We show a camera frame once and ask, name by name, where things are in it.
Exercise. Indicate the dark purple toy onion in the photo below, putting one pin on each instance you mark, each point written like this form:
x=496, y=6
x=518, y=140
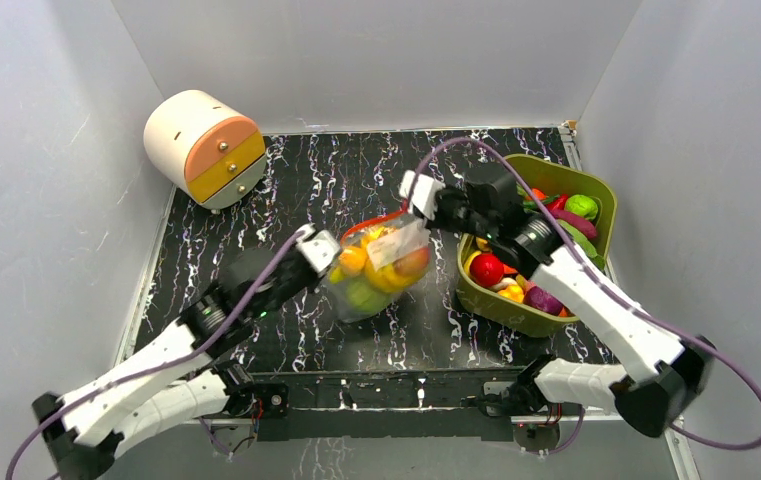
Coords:
x=539, y=299

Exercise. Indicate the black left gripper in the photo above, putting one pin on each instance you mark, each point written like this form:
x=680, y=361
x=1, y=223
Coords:
x=293, y=250

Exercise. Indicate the round white mini drawer cabinet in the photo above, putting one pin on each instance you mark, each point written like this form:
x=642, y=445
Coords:
x=210, y=151

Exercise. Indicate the olive green plastic bin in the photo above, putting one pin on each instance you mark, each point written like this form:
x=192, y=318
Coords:
x=551, y=178

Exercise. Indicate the yellow toy banana bunch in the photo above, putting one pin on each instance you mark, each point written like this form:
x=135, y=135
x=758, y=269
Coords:
x=354, y=256

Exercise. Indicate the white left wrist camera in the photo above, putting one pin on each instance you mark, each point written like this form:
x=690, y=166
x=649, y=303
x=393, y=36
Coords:
x=320, y=248

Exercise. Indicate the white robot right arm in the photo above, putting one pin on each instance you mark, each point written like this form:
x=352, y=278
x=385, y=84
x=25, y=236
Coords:
x=659, y=373

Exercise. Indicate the red toy apple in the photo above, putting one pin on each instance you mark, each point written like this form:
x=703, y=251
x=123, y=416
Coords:
x=486, y=270

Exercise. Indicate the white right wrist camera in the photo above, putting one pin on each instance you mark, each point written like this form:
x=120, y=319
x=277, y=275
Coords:
x=419, y=192

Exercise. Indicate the long green toy leaf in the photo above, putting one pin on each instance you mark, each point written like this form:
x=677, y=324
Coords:
x=585, y=244

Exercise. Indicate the pink toy peach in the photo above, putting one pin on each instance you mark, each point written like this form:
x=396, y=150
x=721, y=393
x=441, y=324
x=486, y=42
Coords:
x=413, y=264

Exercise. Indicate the red toy chili pepper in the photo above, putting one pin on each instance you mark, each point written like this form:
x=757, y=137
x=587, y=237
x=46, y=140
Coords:
x=556, y=202

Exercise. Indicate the clear zip bag orange zipper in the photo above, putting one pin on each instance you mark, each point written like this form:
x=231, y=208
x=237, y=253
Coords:
x=410, y=234

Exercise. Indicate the purple toy sweet potato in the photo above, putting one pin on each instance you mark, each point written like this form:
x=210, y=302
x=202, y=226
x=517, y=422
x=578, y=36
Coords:
x=584, y=226

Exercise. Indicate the yellow toy lemon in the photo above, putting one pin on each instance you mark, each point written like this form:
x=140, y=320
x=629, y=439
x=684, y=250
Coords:
x=386, y=279

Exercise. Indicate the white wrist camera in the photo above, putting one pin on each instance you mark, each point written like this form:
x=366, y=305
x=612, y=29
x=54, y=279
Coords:
x=320, y=248
x=419, y=192

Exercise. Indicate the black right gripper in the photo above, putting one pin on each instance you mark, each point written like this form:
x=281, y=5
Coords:
x=444, y=211

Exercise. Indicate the lime green toy fruit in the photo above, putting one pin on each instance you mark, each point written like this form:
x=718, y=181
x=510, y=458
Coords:
x=583, y=206

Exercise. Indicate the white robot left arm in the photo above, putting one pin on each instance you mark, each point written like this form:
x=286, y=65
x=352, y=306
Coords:
x=181, y=375

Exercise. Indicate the orange toy fruit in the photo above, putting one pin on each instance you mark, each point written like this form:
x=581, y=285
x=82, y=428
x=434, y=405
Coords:
x=513, y=292

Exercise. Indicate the green toy cabbage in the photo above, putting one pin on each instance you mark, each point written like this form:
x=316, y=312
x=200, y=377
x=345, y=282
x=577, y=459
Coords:
x=363, y=299

